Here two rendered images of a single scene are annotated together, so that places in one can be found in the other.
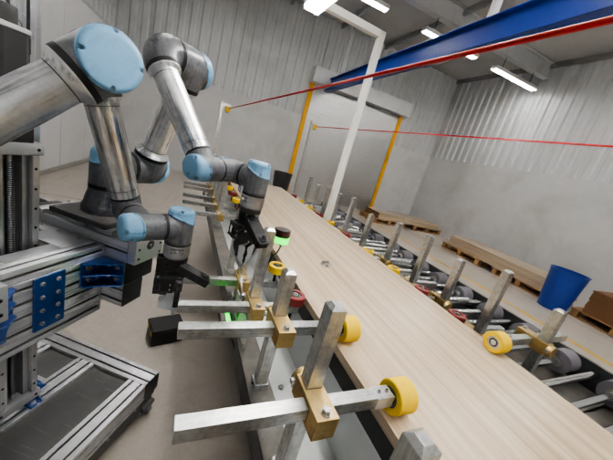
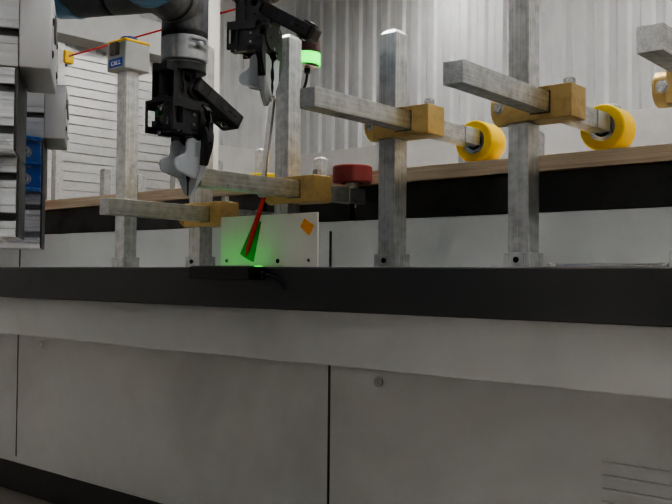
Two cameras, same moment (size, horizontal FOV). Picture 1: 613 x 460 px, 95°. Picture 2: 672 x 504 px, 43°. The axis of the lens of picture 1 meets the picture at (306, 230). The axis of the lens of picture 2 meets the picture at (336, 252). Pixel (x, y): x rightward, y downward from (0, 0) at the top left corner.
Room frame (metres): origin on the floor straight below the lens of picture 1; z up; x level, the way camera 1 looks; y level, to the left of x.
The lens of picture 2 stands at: (-0.58, 0.69, 0.69)
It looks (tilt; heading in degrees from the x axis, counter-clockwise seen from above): 2 degrees up; 336
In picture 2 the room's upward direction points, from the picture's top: 1 degrees clockwise
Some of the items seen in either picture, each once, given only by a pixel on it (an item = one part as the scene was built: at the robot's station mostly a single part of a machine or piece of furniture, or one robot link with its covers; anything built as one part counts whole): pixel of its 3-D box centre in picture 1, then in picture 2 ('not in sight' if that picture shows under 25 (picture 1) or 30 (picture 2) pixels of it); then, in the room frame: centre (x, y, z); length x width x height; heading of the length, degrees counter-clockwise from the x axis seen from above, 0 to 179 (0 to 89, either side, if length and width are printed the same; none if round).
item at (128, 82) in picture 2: (236, 234); (126, 169); (1.41, 0.35, 0.93); 0.05 x 0.05 x 0.45; 26
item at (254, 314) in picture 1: (254, 304); (296, 190); (0.93, 0.11, 0.85); 0.14 x 0.06 x 0.05; 26
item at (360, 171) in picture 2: (292, 306); (352, 192); (0.98, -0.03, 0.85); 0.08 x 0.08 x 0.11
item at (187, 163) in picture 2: (167, 305); (187, 166); (0.77, 0.36, 0.86); 0.06 x 0.03 x 0.09; 116
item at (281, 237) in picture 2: (240, 317); (266, 240); (0.97, 0.16, 0.75); 0.26 x 0.01 x 0.10; 26
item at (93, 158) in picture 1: (111, 165); not in sight; (0.97, 0.73, 1.21); 0.13 x 0.12 x 0.14; 159
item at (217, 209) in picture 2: (241, 279); (207, 215); (1.16, 0.22, 0.81); 0.14 x 0.06 x 0.05; 26
